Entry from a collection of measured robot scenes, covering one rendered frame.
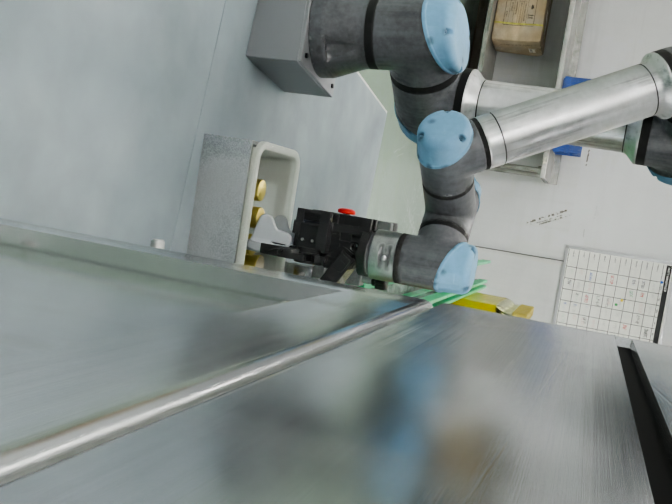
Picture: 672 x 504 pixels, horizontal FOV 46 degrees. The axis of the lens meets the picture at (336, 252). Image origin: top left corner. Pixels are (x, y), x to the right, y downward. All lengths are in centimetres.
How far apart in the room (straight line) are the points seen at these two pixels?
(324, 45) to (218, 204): 31
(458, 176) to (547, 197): 615
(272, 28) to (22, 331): 107
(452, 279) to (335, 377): 93
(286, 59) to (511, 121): 37
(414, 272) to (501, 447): 98
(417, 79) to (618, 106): 32
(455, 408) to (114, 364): 8
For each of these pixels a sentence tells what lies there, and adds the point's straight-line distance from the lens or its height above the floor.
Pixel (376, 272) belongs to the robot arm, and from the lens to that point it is 116.
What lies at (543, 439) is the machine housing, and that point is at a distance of 18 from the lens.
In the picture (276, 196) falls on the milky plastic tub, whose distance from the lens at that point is 131.
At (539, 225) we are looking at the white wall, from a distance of 725.
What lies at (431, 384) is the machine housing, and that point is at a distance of 21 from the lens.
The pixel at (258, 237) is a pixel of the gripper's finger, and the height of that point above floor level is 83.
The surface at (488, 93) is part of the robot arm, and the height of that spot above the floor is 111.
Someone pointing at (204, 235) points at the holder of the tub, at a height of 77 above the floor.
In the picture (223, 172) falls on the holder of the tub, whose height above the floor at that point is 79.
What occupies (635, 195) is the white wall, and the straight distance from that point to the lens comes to 725.
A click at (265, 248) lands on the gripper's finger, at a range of 120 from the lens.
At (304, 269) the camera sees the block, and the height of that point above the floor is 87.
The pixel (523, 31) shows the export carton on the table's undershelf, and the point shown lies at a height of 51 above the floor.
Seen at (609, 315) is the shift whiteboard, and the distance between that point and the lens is 725.
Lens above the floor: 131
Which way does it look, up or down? 17 degrees down
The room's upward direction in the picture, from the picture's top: 100 degrees clockwise
